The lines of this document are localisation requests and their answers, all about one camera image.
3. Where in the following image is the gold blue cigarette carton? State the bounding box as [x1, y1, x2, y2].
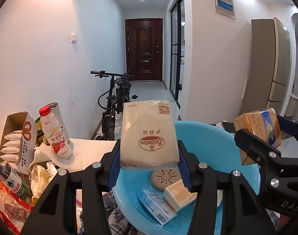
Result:
[233, 108, 281, 154]

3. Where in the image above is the tan tissue pack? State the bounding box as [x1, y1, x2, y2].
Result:
[120, 100, 180, 171]

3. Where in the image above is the blue plaid cloth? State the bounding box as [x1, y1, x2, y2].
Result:
[76, 192, 283, 235]

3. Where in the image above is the blue plastic basin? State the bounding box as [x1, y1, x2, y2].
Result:
[113, 121, 261, 234]

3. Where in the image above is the crumpled white paper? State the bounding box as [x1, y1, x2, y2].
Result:
[28, 143, 63, 204]

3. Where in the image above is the tan round disc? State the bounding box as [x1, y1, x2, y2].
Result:
[150, 168, 181, 191]

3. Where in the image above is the blue white small box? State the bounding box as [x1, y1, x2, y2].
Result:
[137, 189, 177, 225]

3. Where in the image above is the beige square box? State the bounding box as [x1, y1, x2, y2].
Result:
[163, 179, 197, 213]

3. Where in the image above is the strawberry milk bottle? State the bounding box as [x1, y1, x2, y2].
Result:
[39, 106, 72, 159]

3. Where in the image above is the black electric bicycle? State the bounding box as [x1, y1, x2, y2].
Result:
[90, 70, 138, 141]

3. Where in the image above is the beige refrigerator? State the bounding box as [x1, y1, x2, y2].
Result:
[240, 18, 290, 114]

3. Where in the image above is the green label water bottle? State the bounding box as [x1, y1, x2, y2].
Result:
[0, 162, 30, 200]

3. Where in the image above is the open cardboard snack box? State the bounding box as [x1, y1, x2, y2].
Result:
[0, 112, 38, 175]

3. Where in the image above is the red snack bag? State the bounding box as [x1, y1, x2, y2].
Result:
[0, 187, 32, 234]

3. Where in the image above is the dark red door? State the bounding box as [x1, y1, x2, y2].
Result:
[125, 18, 163, 81]

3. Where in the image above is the white wall switch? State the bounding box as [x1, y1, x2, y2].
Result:
[71, 33, 77, 43]

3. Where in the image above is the wall electrical panel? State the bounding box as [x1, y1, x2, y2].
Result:
[214, 0, 235, 20]

